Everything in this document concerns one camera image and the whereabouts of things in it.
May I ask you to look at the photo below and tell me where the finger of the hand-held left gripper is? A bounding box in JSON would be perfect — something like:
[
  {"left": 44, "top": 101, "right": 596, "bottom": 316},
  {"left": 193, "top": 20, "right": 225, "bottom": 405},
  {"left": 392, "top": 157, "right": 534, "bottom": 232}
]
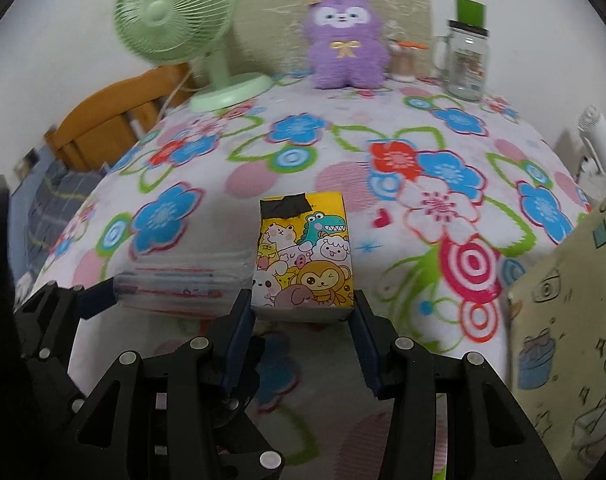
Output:
[
  {"left": 13, "top": 276, "right": 122, "bottom": 361},
  {"left": 210, "top": 392, "right": 287, "bottom": 480}
]

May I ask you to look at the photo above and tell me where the clear plastic packet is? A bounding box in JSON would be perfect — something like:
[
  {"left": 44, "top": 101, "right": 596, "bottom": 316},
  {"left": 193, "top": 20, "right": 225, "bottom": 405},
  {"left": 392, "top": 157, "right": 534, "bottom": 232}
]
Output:
[{"left": 114, "top": 252, "right": 256, "bottom": 318}]

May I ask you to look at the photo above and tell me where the dark plaid bedding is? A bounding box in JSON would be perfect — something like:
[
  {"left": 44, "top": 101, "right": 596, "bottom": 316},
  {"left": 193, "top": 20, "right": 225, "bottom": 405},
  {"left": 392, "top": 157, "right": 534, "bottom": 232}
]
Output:
[{"left": 8, "top": 145, "right": 108, "bottom": 281}]

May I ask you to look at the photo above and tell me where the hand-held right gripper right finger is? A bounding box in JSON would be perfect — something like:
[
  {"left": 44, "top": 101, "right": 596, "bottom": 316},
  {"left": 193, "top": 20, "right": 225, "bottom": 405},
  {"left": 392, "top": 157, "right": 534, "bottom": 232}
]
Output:
[{"left": 347, "top": 289, "right": 564, "bottom": 480}]

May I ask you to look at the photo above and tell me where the floral tablecloth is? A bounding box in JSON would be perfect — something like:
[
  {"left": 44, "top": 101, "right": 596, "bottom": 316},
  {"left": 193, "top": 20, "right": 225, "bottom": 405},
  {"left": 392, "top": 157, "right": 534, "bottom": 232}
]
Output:
[{"left": 13, "top": 72, "right": 599, "bottom": 480}]

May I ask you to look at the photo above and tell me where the green desk fan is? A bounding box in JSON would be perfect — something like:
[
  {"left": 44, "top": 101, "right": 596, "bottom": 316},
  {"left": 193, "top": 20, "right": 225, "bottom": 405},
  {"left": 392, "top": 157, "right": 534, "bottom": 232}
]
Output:
[{"left": 114, "top": 0, "right": 274, "bottom": 113}]

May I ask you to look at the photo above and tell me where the white clip fan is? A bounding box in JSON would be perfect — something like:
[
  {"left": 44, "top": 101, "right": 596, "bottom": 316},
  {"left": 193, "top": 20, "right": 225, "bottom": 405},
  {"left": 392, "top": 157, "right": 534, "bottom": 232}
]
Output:
[{"left": 576, "top": 105, "right": 606, "bottom": 196}]

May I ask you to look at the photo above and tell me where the yellow cartoon tissue pack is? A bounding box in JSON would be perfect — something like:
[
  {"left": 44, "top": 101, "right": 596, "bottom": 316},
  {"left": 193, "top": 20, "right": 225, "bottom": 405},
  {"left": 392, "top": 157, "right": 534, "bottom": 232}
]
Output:
[{"left": 250, "top": 191, "right": 356, "bottom": 323}]

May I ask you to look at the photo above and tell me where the purple plush toy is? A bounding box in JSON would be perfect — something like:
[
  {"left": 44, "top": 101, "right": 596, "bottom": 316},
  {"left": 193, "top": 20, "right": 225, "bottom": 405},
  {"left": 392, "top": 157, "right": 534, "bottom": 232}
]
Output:
[{"left": 303, "top": 0, "right": 390, "bottom": 90}]

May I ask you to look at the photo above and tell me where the cotton swab container orange lid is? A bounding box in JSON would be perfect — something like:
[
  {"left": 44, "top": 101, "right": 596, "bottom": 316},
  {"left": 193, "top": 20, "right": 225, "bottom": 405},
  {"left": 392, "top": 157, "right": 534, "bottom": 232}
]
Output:
[{"left": 389, "top": 35, "right": 429, "bottom": 81}]

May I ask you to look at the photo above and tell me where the glass mug jar green lid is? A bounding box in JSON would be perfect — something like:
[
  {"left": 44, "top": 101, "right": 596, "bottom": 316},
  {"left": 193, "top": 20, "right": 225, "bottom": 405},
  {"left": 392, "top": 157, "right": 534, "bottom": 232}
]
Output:
[{"left": 430, "top": 0, "right": 491, "bottom": 101}]

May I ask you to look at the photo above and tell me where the white fan cable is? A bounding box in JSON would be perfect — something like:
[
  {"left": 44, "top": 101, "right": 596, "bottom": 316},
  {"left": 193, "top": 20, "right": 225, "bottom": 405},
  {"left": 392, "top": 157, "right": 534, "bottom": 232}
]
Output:
[{"left": 158, "top": 62, "right": 195, "bottom": 111}]

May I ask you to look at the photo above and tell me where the yellow cartoon fabric basket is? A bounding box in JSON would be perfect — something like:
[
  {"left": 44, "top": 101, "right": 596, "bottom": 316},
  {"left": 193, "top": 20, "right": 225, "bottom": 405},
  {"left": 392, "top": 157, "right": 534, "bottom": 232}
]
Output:
[{"left": 506, "top": 192, "right": 606, "bottom": 480}]

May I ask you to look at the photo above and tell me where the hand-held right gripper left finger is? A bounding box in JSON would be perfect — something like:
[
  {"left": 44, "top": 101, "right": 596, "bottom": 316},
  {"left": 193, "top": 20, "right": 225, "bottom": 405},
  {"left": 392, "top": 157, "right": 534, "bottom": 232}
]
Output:
[{"left": 65, "top": 287, "right": 257, "bottom": 480}]

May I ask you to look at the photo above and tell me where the beige patterned board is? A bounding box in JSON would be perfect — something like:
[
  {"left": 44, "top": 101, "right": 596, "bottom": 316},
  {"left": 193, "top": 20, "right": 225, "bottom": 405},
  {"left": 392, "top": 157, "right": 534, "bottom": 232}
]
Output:
[{"left": 230, "top": 0, "right": 431, "bottom": 78}]

